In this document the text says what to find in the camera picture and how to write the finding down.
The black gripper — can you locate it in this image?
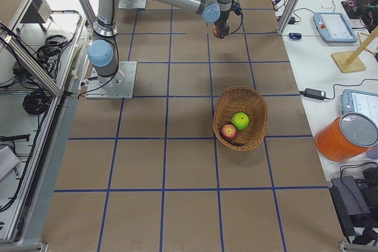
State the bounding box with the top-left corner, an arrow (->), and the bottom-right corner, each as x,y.
214,10 -> 230,39

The dark red apple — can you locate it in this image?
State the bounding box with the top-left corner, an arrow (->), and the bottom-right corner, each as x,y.
213,25 -> 224,39

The green apple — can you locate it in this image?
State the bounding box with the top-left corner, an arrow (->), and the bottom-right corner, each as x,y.
231,112 -> 249,130

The wicker basket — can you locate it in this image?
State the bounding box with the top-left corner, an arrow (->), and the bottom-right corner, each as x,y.
213,86 -> 268,151

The small blue device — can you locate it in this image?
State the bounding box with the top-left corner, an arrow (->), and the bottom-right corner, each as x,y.
288,32 -> 302,40

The teach pendant tablet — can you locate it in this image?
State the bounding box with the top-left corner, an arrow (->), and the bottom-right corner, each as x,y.
313,12 -> 358,43

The black laptop power brick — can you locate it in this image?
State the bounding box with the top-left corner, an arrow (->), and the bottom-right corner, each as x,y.
304,88 -> 326,100

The wooden stand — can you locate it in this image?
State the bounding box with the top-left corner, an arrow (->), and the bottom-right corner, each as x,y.
331,27 -> 377,73

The orange round object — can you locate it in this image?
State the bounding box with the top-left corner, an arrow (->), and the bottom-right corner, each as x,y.
315,112 -> 377,162

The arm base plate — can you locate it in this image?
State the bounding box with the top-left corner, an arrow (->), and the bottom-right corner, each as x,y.
84,61 -> 137,99

